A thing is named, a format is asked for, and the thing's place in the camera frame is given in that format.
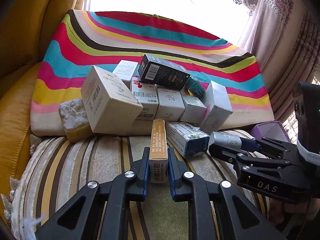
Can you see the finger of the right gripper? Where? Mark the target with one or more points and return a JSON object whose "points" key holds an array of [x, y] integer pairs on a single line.
{"points": [[271, 148], [240, 158]]}

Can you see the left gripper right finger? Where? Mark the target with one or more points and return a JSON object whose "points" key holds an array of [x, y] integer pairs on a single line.
{"points": [[216, 210]]}

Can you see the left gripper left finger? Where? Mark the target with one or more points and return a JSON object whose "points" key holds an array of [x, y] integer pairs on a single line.
{"points": [[100, 211]]}

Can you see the small white blue box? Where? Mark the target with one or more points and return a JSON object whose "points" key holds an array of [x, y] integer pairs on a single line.
{"points": [[233, 141]]}

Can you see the grey white long box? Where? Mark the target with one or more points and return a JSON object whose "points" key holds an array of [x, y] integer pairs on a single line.
{"points": [[218, 107]]}

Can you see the white green medicine box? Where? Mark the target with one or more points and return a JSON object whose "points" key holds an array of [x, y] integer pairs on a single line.
{"points": [[188, 140]]}

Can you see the small silver white box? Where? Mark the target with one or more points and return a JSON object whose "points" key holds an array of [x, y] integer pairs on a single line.
{"points": [[194, 110]]}

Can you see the tall yellow white box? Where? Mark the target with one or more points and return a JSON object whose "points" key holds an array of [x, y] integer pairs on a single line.
{"points": [[158, 158]]}

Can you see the yellow white sponge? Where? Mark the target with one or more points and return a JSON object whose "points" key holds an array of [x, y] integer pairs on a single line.
{"points": [[74, 120]]}

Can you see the large white cube box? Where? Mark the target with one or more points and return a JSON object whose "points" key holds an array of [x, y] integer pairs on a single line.
{"points": [[110, 106]]}

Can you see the purple storage box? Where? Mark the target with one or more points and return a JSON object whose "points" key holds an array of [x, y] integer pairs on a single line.
{"points": [[270, 129]]}

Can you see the striped beige seat cushion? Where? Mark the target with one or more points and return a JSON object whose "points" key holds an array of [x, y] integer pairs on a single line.
{"points": [[58, 169]]}

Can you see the teal tissue packet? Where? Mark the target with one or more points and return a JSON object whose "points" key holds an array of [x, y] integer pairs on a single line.
{"points": [[194, 86]]}

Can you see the small white diamond box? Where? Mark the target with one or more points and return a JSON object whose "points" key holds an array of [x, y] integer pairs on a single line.
{"points": [[171, 105]]}

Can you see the white box red logo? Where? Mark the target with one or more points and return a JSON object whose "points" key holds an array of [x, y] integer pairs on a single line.
{"points": [[146, 94]]}

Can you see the patterned pink curtain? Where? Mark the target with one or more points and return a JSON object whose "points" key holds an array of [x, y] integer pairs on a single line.
{"points": [[285, 40]]}

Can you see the black barcode box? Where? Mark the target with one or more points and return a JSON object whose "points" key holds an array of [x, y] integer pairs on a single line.
{"points": [[162, 72]]}

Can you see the white tall text box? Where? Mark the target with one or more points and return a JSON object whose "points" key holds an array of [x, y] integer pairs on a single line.
{"points": [[125, 70]]}

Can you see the rainbow striped cushion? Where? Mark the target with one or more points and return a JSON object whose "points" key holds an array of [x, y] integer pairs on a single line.
{"points": [[84, 39]]}

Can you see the mustard yellow sofa pillow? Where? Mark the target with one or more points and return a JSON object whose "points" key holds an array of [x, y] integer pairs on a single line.
{"points": [[27, 27]]}

